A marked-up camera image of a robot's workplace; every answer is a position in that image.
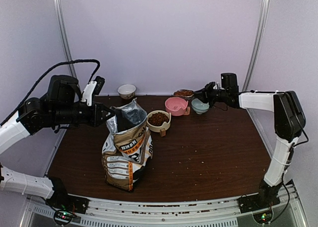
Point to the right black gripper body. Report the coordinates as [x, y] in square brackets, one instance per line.
[212, 95]

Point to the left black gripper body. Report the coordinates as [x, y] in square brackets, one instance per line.
[96, 107]

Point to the metal scoop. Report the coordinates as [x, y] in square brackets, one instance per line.
[183, 95]

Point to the pet food bag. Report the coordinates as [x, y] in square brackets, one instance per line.
[128, 146]

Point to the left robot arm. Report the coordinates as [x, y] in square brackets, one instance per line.
[62, 106]

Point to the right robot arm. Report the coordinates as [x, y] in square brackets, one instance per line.
[289, 123]

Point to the pink pet bowl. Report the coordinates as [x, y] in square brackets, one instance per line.
[177, 106]

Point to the cream pet bowl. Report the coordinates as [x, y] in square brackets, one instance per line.
[161, 129]

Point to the light blue ceramic bowl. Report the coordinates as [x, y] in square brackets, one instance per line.
[199, 107]

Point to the kibble in scoop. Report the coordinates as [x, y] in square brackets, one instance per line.
[183, 92]

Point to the white patterned ceramic bowl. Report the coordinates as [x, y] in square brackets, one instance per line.
[126, 91]

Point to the kibble in cream bowl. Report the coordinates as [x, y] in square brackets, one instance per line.
[157, 119]

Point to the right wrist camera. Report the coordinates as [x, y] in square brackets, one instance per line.
[215, 85]

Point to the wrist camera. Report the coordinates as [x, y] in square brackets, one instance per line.
[215, 85]
[92, 88]

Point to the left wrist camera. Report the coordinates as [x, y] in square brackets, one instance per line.
[92, 88]

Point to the right aluminium frame post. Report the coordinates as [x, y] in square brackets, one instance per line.
[263, 15]

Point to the aluminium frame post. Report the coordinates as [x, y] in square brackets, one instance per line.
[263, 15]
[62, 28]

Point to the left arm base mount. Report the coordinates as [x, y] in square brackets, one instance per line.
[68, 202]

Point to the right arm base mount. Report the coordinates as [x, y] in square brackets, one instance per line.
[252, 203]

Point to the front aluminium rail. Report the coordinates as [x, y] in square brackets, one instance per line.
[211, 213]

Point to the left aluminium frame post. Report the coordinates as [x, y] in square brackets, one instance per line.
[62, 28]

